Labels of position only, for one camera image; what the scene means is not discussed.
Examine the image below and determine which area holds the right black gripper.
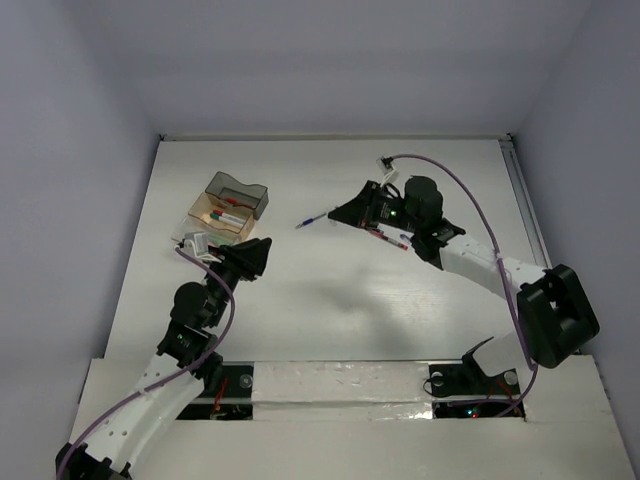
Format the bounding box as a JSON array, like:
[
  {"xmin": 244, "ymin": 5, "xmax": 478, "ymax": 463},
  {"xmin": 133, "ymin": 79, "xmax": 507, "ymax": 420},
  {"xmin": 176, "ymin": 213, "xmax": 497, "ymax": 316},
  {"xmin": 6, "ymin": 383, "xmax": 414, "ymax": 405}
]
[{"xmin": 327, "ymin": 181, "xmax": 420, "ymax": 234}]

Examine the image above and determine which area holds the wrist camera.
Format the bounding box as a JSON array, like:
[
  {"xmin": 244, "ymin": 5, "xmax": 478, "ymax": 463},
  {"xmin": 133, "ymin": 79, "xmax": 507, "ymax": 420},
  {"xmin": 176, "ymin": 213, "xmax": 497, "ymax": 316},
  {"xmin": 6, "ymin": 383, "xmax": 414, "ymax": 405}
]
[
  {"xmin": 176, "ymin": 231, "xmax": 213, "ymax": 261},
  {"xmin": 376, "ymin": 157, "xmax": 398, "ymax": 185}
]

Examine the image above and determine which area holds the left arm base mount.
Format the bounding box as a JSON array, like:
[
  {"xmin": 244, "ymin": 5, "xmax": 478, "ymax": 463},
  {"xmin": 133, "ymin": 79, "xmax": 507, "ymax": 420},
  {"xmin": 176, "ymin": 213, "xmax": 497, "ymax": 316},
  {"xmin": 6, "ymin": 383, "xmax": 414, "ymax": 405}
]
[{"xmin": 177, "ymin": 362, "xmax": 254, "ymax": 421}]

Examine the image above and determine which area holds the blue ballpoint pen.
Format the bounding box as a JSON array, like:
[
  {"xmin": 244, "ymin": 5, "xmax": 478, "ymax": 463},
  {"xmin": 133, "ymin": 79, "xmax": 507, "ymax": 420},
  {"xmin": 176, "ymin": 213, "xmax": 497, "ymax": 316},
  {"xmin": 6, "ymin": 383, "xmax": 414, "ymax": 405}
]
[{"xmin": 294, "ymin": 212, "xmax": 328, "ymax": 230}]

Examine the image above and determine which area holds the long red pen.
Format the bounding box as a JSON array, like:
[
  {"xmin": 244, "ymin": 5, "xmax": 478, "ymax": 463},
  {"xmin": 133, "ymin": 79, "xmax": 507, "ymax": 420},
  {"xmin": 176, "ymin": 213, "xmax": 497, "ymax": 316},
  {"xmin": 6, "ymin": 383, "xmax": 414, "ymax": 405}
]
[{"xmin": 367, "ymin": 229, "xmax": 408, "ymax": 251}]

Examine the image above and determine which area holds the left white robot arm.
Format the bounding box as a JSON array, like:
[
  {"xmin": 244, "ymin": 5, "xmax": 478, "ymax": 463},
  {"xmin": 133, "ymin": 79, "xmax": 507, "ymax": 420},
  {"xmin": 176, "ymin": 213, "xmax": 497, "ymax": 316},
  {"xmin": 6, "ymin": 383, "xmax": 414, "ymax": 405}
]
[{"xmin": 55, "ymin": 238, "xmax": 272, "ymax": 479}]

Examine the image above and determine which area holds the red gel pen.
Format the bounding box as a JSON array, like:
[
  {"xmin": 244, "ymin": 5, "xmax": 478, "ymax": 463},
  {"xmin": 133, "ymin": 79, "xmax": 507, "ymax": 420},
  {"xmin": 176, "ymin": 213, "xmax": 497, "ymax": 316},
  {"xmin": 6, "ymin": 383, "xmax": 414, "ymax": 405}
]
[{"xmin": 222, "ymin": 197, "xmax": 255, "ymax": 209}]

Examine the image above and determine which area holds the teal capped white pen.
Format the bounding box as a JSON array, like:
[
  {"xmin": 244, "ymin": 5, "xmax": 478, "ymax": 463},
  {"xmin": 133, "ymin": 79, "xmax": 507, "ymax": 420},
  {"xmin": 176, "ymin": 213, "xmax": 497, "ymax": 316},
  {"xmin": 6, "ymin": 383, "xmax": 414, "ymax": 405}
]
[{"xmin": 210, "ymin": 213, "xmax": 246, "ymax": 225}]

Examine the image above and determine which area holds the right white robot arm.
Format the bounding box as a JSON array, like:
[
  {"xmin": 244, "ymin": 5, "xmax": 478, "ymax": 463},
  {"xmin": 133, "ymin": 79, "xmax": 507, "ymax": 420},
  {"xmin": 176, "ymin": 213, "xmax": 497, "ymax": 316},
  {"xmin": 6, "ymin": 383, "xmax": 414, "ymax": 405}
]
[{"xmin": 328, "ymin": 176, "xmax": 600, "ymax": 392}]

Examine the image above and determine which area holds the green highlighter marker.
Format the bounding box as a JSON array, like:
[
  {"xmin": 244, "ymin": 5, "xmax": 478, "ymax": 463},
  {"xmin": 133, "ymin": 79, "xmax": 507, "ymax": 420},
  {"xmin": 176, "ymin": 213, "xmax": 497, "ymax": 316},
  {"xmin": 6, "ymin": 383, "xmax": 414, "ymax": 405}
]
[{"xmin": 207, "ymin": 236, "xmax": 230, "ymax": 246}]

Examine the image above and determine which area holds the clear plastic container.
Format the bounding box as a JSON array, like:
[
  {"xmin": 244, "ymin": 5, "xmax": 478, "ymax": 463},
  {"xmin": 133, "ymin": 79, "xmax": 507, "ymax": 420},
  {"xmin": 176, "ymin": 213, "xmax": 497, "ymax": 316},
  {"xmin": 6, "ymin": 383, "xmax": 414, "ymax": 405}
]
[{"xmin": 171, "ymin": 215, "xmax": 241, "ymax": 248}]

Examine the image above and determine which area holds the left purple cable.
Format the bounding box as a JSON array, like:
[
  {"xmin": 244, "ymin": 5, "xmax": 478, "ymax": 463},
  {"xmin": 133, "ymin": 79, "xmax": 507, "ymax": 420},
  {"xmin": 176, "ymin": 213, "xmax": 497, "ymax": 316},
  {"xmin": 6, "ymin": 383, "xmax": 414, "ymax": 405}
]
[{"xmin": 54, "ymin": 247, "xmax": 236, "ymax": 480}]

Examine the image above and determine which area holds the aluminium side rail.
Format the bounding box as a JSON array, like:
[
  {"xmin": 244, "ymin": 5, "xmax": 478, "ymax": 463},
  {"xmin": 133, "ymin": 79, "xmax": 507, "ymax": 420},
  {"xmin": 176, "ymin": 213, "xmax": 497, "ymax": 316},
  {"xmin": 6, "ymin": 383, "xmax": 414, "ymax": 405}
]
[{"xmin": 498, "ymin": 134, "xmax": 553, "ymax": 268}]

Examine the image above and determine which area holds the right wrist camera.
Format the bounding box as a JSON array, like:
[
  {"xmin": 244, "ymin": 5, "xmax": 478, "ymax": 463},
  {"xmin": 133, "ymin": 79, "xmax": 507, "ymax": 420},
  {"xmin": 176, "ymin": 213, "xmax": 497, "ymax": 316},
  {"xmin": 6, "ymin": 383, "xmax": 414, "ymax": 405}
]
[{"xmin": 376, "ymin": 157, "xmax": 398, "ymax": 185}]

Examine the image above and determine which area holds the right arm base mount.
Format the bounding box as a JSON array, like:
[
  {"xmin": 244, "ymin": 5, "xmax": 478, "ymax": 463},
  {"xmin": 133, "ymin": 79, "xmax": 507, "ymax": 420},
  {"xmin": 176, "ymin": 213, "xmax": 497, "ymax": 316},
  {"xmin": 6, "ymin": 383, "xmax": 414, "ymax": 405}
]
[{"xmin": 422, "ymin": 337, "xmax": 526, "ymax": 419}]

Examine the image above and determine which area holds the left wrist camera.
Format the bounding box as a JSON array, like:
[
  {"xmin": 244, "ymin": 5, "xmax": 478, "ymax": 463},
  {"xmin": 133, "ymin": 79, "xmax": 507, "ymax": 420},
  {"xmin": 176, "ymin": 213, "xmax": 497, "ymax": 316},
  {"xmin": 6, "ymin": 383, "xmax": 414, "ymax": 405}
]
[{"xmin": 176, "ymin": 231, "xmax": 213, "ymax": 261}]

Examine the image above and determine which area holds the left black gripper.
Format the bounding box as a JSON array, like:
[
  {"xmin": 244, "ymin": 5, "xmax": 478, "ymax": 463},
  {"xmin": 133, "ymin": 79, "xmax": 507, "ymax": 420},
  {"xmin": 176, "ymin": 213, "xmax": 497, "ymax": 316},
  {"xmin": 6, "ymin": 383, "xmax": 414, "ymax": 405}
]
[{"xmin": 201, "ymin": 237, "xmax": 270, "ymax": 326}]

